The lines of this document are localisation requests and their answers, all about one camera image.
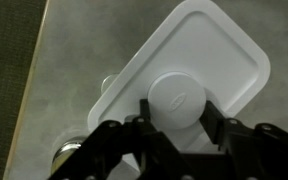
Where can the round metal candle lid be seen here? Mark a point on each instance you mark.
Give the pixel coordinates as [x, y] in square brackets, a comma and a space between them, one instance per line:
[107, 82]

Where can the white container lid with button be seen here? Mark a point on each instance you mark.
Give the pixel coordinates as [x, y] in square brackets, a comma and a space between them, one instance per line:
[197, 54]

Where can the glass candle jar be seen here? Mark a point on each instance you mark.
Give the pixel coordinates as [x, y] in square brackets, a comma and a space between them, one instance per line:
[64, 152]

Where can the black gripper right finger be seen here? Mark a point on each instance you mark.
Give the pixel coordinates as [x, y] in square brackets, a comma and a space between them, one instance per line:
[259, 153]

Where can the grey coffee table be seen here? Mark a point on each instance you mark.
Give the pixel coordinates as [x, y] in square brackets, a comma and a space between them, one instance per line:
[81, 42]

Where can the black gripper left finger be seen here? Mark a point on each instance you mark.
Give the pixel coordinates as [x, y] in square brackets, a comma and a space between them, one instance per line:
[104, 148]

